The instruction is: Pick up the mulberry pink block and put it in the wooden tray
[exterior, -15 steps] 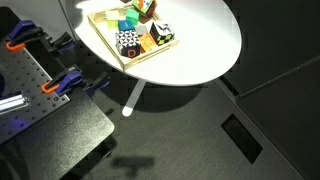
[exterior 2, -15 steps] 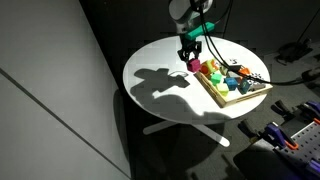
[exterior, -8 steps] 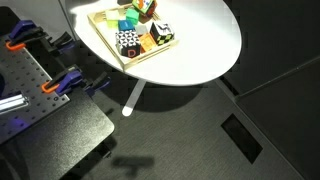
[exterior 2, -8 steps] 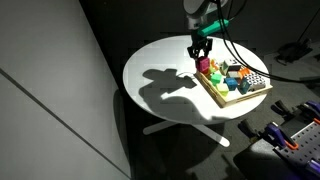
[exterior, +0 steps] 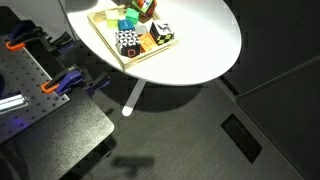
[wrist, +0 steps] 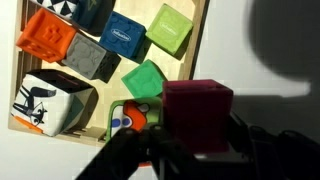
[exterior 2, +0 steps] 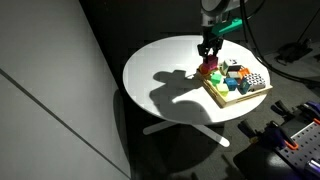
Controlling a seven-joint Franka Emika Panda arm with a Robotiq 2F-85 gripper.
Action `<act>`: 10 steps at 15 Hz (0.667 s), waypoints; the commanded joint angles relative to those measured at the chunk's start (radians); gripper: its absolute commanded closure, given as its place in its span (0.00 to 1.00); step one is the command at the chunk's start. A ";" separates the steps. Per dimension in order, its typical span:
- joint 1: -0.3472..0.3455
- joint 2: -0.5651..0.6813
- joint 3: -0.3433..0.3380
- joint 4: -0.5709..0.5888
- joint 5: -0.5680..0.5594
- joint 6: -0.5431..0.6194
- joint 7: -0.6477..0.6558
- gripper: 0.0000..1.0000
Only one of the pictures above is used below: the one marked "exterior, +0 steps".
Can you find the dark grey platform top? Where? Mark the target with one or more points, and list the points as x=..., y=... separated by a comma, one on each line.
x=66, y=140

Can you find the orange block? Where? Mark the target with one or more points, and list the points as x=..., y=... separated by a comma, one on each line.
x=147, y=42

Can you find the pale yellow-green block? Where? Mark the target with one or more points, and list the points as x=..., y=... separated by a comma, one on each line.
x=112, y=18

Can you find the small grey block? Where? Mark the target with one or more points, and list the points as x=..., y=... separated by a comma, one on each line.
x=141, y=29

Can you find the black white green checkered cube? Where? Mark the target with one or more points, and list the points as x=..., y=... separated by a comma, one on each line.
x=162, y=32

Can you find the dark floor hatch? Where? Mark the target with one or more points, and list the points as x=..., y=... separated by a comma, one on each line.
x=242, y=137

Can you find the green block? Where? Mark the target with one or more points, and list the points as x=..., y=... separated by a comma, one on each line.
x=132, y=15

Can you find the wooden tray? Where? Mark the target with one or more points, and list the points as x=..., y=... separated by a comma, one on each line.
x=130, y=61

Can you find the blue block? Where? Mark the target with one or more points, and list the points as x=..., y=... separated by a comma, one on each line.
x=126, y=25

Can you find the black white triangle pattern cube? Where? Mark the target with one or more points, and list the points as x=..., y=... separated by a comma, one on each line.
x=128, y=43

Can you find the multicolour orange green cube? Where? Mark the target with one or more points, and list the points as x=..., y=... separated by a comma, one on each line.
x=145, y=6

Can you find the white table base leg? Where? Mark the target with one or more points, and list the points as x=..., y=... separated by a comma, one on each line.
x=134, y=96

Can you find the aluminium extrusion rail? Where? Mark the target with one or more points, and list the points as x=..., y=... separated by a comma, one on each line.
x=11, y=102

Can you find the black perforated breadboard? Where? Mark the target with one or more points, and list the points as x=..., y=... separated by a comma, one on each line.
x=26, y=86

